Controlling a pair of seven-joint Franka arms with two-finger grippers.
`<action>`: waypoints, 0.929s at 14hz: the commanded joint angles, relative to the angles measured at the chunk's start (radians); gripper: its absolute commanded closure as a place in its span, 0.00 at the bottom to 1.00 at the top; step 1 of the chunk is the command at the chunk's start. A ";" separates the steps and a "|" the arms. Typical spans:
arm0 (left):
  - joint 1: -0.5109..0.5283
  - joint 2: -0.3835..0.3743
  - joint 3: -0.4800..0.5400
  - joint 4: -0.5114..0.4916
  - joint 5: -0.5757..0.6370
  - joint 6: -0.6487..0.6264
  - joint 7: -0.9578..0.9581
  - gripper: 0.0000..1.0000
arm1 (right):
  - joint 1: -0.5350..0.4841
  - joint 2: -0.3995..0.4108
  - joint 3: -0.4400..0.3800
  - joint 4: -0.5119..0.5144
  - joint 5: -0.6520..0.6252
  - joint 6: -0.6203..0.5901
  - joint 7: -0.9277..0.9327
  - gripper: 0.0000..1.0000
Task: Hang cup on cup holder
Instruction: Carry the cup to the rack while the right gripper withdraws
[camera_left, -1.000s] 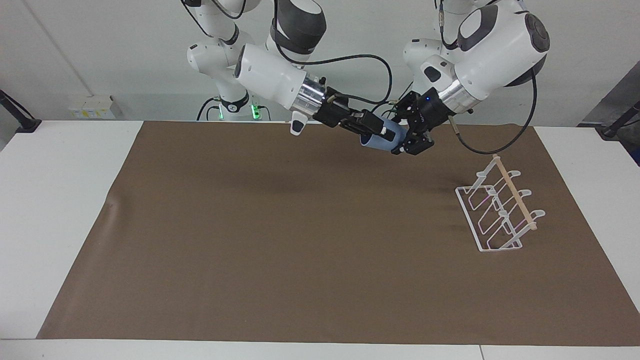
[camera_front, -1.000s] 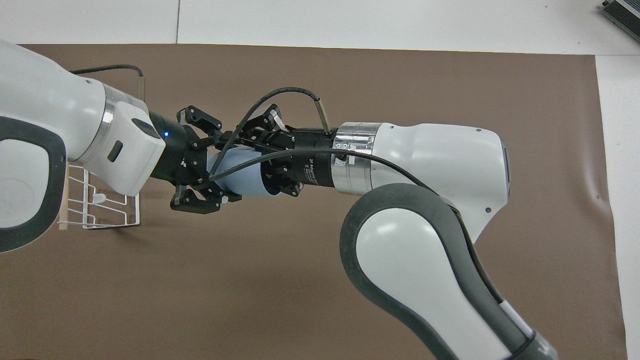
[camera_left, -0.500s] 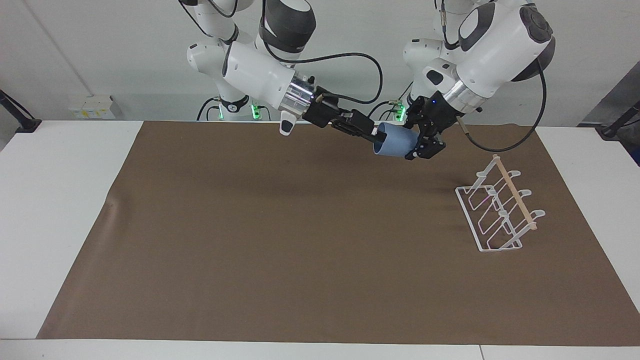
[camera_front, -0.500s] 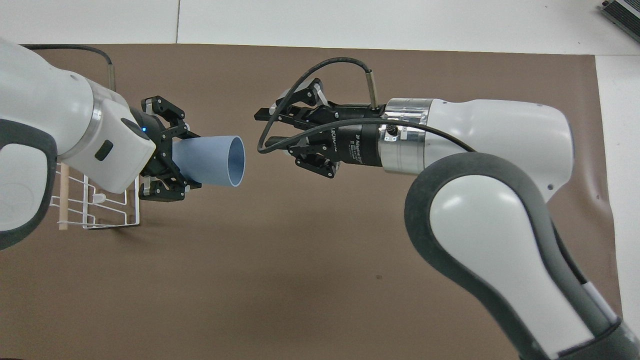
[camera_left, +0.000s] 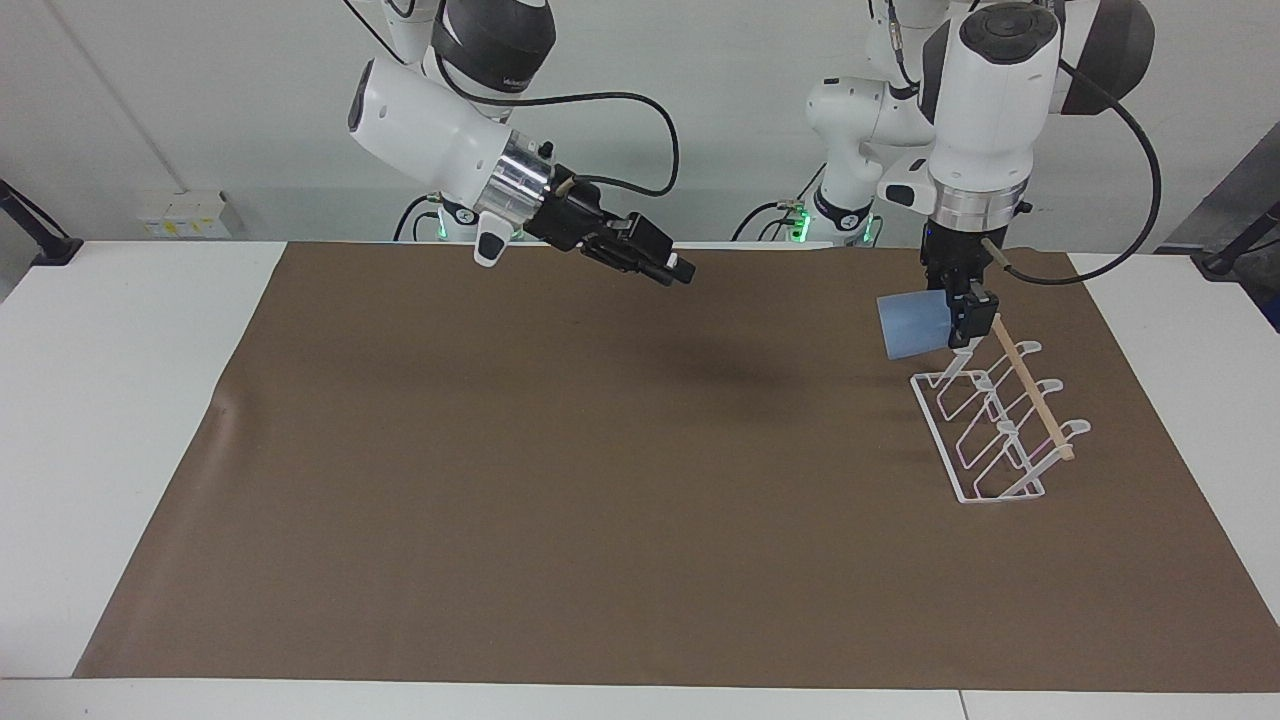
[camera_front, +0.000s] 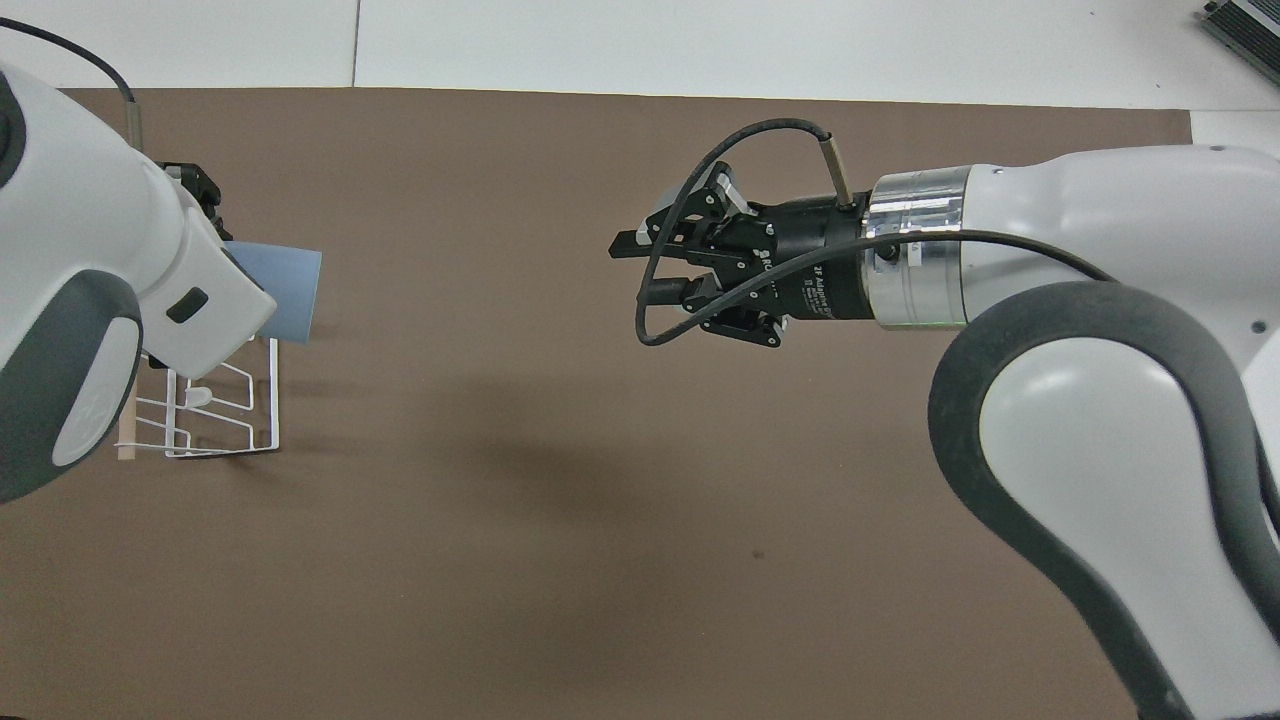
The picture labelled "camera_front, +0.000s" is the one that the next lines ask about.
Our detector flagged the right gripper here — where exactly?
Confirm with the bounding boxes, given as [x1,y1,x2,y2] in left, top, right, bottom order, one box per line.
[609,160,878,349]

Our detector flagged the light blue cup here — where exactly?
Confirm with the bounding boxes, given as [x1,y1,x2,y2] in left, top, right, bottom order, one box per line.
[221,240,324,346]

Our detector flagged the grey metal device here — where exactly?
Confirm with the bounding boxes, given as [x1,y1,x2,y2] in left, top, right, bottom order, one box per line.
[1198,0,1280,73]

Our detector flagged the white wire cup holder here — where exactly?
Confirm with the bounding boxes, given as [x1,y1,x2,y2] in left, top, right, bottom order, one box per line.
[117,335,282,462]

